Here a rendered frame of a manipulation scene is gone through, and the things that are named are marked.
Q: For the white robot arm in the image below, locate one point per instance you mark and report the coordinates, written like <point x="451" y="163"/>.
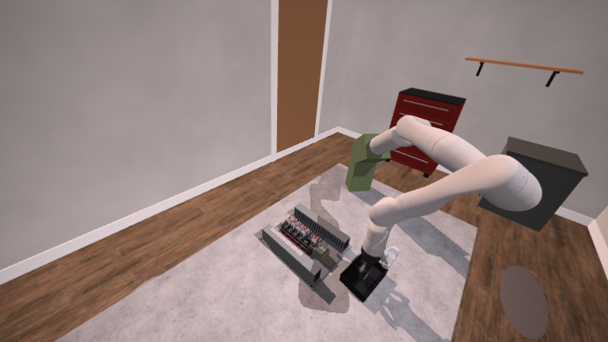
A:
<point x="500" y="179"/>

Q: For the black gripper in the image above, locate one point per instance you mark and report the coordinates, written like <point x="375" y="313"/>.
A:
<point x="366" y="264"/>

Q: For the black rectangular tray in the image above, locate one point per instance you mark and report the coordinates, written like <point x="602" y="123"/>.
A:
<point x="369" y="284"/>

